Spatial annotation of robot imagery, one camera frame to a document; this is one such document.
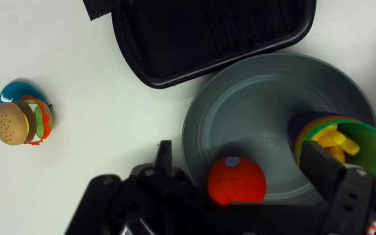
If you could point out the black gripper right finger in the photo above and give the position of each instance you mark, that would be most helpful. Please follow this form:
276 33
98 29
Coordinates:
342 196

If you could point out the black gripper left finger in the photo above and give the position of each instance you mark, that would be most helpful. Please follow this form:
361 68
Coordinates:
149 196

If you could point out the red toy tomato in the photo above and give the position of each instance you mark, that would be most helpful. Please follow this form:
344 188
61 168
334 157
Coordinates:
236 180

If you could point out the green plastic cup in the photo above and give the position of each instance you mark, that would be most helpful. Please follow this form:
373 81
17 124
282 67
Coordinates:
368 148

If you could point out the yellow toy fries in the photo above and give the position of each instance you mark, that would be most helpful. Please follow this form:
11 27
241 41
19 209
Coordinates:
335 141

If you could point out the yellow plastic cup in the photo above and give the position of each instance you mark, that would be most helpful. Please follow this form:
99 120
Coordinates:
309 131

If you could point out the navy plastic cup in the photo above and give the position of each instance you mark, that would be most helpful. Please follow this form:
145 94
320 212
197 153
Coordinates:
295 125

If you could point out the grey round plate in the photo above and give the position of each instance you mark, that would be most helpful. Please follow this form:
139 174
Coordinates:
248 112

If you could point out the toy hamburger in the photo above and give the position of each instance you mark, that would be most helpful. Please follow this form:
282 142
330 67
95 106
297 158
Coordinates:
13 124

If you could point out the black ribbed grill tray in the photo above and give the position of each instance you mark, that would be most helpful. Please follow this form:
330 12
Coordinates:
205 39

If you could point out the small blue plate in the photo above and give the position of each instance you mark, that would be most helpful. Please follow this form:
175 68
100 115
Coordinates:
19 89

